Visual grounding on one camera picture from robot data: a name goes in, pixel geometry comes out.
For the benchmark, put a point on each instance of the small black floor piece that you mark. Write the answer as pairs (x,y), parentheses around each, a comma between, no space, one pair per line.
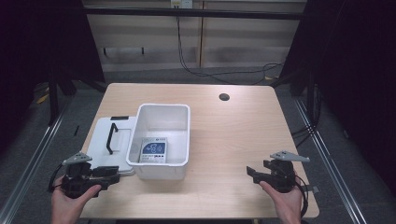
(76,130)

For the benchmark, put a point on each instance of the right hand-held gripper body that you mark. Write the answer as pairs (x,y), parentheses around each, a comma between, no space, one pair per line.
(281,174)

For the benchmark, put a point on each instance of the black curtain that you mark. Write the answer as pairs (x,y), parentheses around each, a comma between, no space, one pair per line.
(37,46)
(351,68)

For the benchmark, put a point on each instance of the person's left hand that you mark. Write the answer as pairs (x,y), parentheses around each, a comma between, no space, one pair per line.
(65,207)

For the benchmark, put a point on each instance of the black metal stand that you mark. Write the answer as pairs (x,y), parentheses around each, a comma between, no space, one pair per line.
(53,99)

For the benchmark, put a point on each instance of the round grey table grommet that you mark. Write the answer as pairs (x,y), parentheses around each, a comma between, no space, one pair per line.
(224,96)

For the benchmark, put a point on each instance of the yellow floor tape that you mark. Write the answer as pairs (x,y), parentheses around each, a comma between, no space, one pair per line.
(42,99)

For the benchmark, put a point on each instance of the white wall socket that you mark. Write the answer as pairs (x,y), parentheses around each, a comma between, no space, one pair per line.
(181,3)

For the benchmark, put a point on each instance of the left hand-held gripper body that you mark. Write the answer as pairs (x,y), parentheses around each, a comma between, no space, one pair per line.
(76,183)

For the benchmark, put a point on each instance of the person's right hand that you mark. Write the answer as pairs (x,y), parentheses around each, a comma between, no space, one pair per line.
(289,207)

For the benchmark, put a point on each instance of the blue and white box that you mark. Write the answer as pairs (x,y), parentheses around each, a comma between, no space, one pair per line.
(153,150)

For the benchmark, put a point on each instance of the black horizontal frame bar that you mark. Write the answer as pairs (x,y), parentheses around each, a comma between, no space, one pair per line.
(193,13)

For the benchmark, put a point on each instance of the white plastic bin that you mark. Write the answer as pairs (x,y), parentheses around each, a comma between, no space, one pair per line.
(162,123)

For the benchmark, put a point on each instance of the metal floor rail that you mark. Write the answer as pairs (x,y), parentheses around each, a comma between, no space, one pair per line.
(330,161)
(31,155)

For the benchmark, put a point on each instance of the grey tape strip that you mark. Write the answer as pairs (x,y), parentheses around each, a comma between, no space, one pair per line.
(312,188)

